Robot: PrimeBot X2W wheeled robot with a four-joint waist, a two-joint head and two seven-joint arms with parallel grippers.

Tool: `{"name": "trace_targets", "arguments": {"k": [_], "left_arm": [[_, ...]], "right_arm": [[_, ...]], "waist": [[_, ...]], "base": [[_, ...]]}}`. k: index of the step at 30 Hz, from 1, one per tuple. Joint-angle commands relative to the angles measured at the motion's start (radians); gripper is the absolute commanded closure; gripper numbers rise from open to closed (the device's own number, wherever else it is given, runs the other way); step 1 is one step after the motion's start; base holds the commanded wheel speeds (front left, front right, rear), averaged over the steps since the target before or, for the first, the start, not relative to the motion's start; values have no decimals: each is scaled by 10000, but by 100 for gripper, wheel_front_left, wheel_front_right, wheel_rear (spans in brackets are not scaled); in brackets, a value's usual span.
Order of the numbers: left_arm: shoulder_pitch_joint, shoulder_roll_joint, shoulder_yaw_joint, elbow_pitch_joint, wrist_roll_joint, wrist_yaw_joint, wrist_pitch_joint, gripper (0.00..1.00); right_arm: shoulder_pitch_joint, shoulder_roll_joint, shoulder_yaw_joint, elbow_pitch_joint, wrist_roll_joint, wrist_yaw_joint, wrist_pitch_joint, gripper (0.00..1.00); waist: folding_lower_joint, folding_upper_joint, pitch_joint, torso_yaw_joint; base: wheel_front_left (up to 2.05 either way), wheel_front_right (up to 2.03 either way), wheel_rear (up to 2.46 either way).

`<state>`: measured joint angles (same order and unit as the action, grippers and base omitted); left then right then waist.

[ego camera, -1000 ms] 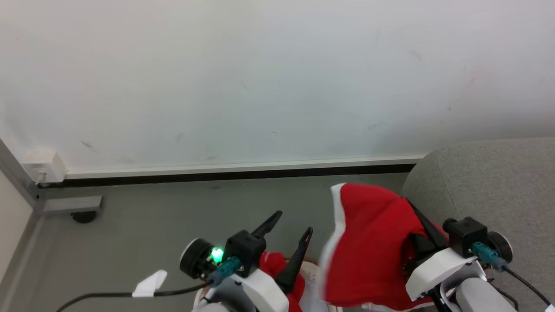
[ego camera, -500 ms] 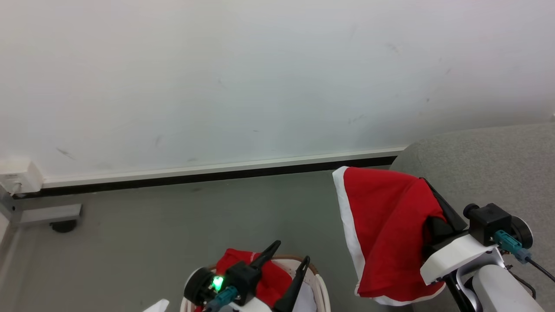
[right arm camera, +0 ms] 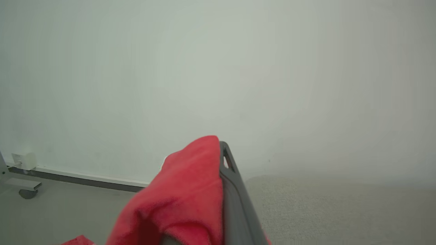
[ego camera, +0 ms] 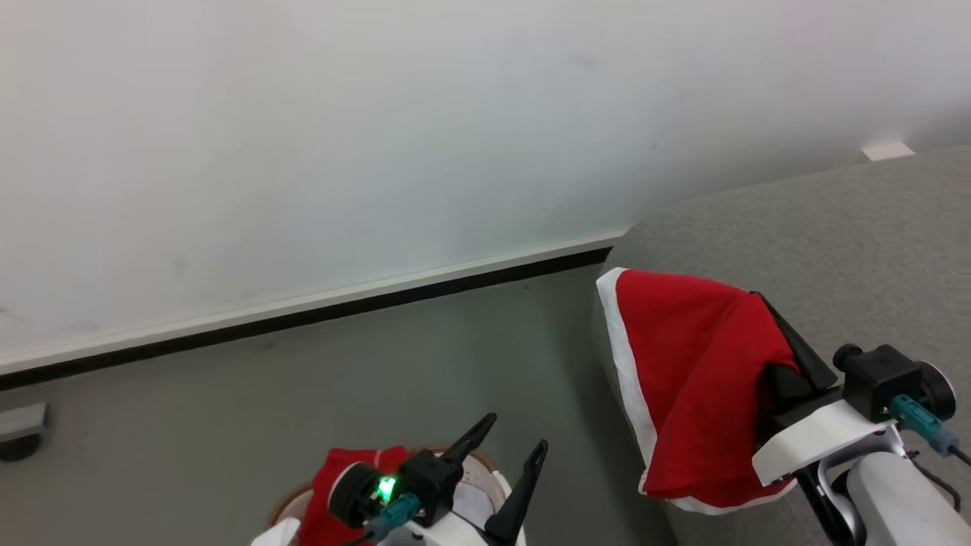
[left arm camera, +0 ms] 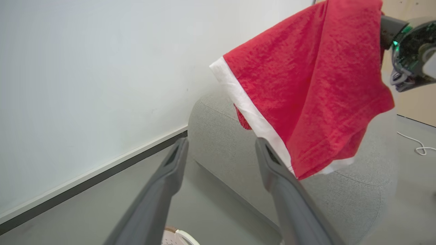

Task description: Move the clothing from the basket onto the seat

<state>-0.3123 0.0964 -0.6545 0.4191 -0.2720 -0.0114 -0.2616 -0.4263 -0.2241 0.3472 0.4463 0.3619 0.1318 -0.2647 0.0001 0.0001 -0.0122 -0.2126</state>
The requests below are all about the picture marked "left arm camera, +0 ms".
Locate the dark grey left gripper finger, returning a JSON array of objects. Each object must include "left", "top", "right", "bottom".
[{"left": 104, "top": 137, "right": 189, "bottom": 245}]

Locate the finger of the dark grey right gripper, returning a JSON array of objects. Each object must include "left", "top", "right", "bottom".
[{"left": 255, "top": 137, "right": 344, "bottom": 245}]

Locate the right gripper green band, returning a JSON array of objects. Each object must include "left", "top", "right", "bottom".
[{"left": 380, "top": 15, "right": 436, "bottom": 93}]

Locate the red garment with white trim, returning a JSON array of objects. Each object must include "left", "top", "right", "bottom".
[{"left": 209, "top": 0, "right": 395, "bottom": 180}]

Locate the white laundry basket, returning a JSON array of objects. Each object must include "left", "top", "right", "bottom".
[{"left": 161, "top": 226, "right": 201, "bottom": 245}]

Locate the light grey fabric sofa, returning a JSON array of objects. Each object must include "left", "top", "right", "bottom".
[{"left": 188, "top": 92, "right": 399, "bottom": 244}]

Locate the light wooden cabinet panel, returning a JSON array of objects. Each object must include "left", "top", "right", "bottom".
[{"left": 380, "top": 0, "right": 436, "bottom": 128}]

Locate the white cable on floor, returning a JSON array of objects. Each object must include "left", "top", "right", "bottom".
[{"left": 397, "top": 131, "right": 436, "bottom": 156}]

